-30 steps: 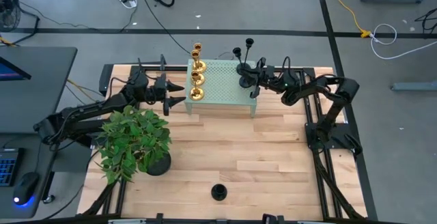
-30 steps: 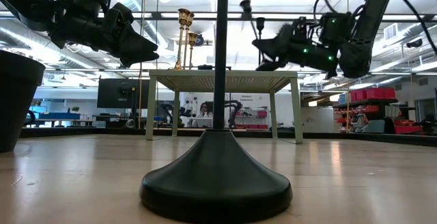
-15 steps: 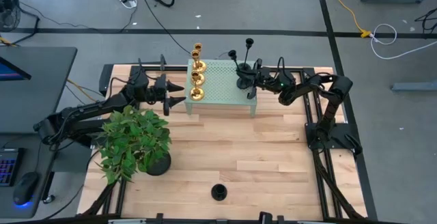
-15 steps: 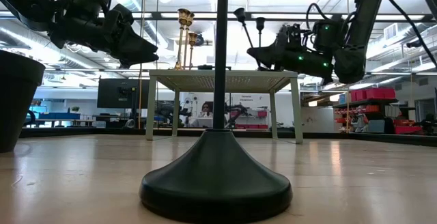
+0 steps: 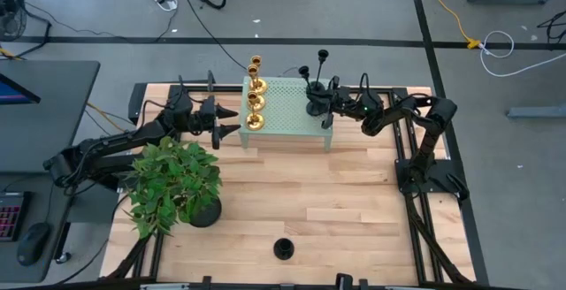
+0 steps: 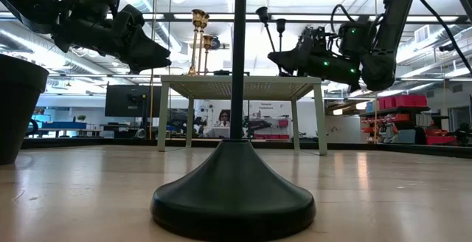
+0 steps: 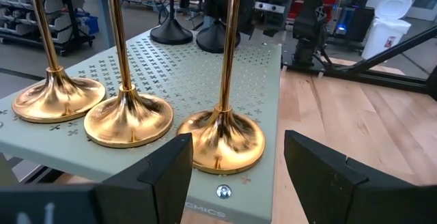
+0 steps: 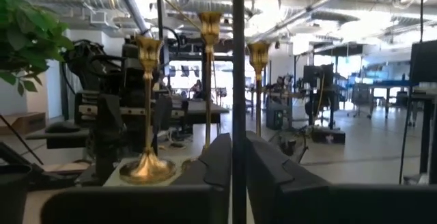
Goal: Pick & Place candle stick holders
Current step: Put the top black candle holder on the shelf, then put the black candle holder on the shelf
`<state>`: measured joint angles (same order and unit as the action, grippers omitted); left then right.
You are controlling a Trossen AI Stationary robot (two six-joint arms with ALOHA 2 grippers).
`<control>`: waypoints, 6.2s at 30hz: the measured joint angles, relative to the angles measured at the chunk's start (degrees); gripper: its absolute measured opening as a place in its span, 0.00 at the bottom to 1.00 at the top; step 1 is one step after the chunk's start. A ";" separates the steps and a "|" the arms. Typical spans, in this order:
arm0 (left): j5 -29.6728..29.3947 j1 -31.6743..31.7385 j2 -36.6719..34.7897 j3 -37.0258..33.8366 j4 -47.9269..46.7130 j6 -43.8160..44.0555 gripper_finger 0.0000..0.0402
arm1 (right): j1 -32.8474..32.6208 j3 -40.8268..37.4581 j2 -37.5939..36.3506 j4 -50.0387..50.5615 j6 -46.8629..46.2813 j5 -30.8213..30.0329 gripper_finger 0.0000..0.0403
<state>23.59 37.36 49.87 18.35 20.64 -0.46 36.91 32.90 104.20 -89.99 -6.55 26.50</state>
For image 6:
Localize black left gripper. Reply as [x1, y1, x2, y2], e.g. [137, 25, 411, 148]
[55, 0, 173, 75]

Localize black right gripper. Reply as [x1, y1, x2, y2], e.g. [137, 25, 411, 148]
[268, 49, 366, 88]

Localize short brass candlestick holder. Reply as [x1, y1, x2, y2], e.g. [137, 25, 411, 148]
[201, 34, 215, 76]

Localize tall brass candlestick holder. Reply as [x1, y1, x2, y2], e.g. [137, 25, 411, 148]
[187, 8, 207, 77]

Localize black monitor screen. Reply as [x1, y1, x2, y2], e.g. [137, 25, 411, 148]
[105, 84, 162, 118]

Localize small pale green table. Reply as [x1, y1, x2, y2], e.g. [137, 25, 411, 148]
[156, 74, 328, 157]

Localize person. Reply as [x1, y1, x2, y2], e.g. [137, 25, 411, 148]
[217, 109, 232, 128]

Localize small red storage bin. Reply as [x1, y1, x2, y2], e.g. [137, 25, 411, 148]
[378, 97, 396, 111]

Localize dark storage shelf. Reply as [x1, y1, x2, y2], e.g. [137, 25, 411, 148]
[359, 105, 431, 118]

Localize large red storage bin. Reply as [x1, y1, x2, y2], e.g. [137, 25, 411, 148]
[394, 94, 428, 108]

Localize black plant pot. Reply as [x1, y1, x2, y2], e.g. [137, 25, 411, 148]
[0, 53, 50, 165]

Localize large black candlestick holder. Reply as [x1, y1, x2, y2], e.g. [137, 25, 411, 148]
[150, 0, 317, 242]

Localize flat red storage bin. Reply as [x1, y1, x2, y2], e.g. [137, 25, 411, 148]
[426, 134, 458, 146]

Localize black overhead frame bar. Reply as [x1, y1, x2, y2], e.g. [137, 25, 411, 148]
[142, 12, 460, 24]

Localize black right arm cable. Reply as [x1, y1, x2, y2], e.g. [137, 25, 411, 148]
[415, 0, 472, 73]

